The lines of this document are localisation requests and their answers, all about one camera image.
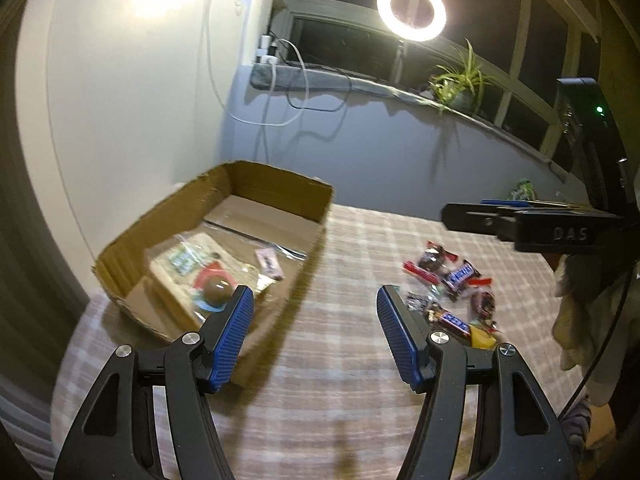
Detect yellow blue snack pouch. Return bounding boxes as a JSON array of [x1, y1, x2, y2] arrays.
[[470, 325, 497, 350]]

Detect large Snickers bar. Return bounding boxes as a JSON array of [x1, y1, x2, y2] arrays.
[[440, 260, 480, 296]]

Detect dark red candy bag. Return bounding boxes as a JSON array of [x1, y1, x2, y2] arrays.
[[470, 289, 496, 326], [418, 240, 460, 276]]

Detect pink white snack sachet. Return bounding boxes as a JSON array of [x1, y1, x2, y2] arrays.
[[255, 247, 284, 281]]

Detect small Snickers bar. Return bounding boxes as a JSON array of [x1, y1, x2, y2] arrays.
[[428, 309, 472, 346]]

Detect gloved right hand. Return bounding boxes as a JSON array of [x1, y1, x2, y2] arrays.
[[552, 255, 639, 406]]

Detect green tissue box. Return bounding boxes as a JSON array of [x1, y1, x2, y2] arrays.
[[508, 179, 537, 202]]

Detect black mini chocolate wrapper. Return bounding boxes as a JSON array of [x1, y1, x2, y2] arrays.
[[405, 292, 439, 316]]

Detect bagged cookie snack pack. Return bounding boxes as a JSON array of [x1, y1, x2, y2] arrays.
[[145, 226, 274, 330]]

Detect red snack wrapper strip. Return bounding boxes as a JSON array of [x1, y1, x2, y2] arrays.
[[402, 261, 440, 285]]

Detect dark red candy bag top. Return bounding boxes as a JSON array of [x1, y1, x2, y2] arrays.
[[418, 240, 460, 276]]

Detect plaid tablecloth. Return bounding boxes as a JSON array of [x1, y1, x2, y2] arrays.
[[49, 202, 597, 480]]

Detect cardboard box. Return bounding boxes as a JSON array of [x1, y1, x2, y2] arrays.
[[93, 160, 334, 387]]

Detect potted spider plant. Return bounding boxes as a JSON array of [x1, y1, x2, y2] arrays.
[[430, 39, 496, 115]]

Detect grey windowsill cloth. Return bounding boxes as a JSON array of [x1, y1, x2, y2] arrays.
[[250, 63, 570, 183]]

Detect white power adapter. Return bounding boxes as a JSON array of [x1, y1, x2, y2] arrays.
[[256, 35, 278, 65]]

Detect ring light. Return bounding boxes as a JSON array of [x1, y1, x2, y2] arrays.
[[376, 0, 447, 42]]

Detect black cable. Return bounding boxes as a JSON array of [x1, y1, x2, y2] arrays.
[[259, 34, 354, 162]]

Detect white cable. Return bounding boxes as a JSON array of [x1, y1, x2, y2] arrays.
[[203, 0, 312, 128]]

